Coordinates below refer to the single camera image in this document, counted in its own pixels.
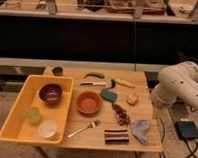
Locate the teal sponge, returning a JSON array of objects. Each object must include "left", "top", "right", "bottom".
[{"left": 100, "top": 89, "right": 118, "bottom": 102}]

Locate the orange bowl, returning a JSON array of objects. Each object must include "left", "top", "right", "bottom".
[{"left": 76, "top": 91, "right": 102, "bottom": 115}]

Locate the white plastic cup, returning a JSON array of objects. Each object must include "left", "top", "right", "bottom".
[{"left": 38, "top": 120, "right": 58, "bottom": 140}]

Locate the yellow handled brush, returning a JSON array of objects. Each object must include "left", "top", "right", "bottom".
[{"left": 106, "top": 78, "right": 134, "bottom": 89}]

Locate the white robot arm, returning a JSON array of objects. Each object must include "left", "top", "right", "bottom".
[{"left": 151, "top": 61, "right": 198, "bottom": 111}]

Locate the small dark cup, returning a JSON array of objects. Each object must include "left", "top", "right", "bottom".
[{"left": 52, "top": 66, "right": 63, "bottom": 76}]

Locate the black foot pedal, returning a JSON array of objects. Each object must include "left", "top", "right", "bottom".
[{"left": 174, "top": 121, "right": 198, "bottom": 140}]

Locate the orange sponge block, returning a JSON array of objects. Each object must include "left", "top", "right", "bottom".
[{"left": 126, "top": 92, "right": 139, "bottom": 105}]

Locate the green pepper toy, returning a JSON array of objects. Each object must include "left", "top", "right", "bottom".
[{"left": 84, "top": 72, "right": 105, "bottom": 79}]

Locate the yellow plastic bin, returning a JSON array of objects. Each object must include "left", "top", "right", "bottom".
[{"left": 0, "top": 75, "right": 73, "bottom": 146}]

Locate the grey blue towel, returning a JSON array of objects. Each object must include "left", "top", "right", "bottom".
[{"left": 131, "top": 120, "right": 150, "bottom": 145}]

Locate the black cable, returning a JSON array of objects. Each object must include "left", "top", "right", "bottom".
[{"left": 156, "top": 117, "right": 198, "bottom": 158}]

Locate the brown grape bunch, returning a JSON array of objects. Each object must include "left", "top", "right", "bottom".
[{"left": 112, "top": 103, "right": 130, "bottom": 126}]

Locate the purple bowl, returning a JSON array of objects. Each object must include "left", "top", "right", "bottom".
[{"left": 39, "top": 83, "right": 63, "bottom": 105}]

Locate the silver fork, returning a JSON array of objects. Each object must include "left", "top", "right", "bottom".
[{"left": 67, "top": 120, "right": 100, "bottom": 138}]

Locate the green plastic cup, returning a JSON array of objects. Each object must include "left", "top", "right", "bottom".
[{"left": 24, "top": 107, "right": 41, "bottom": 124}]

